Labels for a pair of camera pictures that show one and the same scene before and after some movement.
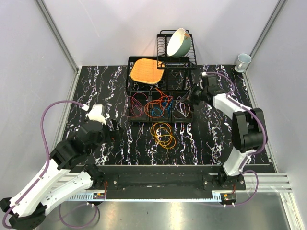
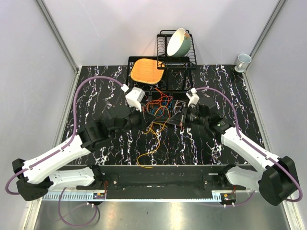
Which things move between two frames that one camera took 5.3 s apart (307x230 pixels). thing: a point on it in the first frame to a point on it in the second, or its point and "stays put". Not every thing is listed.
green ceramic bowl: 179,43 stays put
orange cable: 164,137 to 169,117
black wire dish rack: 164,61 stays put
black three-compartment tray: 159,106 stays put
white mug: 243,61 stays put
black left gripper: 112,134 to 147,116
